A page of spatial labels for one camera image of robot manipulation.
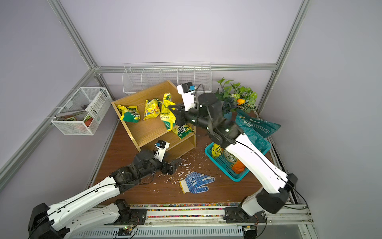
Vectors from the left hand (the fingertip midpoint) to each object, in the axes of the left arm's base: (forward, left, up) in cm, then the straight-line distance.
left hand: (174, 158), depth 74 cm
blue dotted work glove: (-7, -9, -18) cm, 22 cm away
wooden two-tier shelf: (+16, +12, +15) cm, 25 cm away
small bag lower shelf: (+17, -4, 0) cm, 18 cm away
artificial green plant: (+24, -33, +17) cm, 45 cm away
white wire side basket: (+22, +45, +14) cm, 52 cm away
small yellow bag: (+7, -23, -9) cm, 26 cm away
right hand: (+8, 0, +28) cm, 29 cm away
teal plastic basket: (+1, -30, -19) cm, 35 cm away
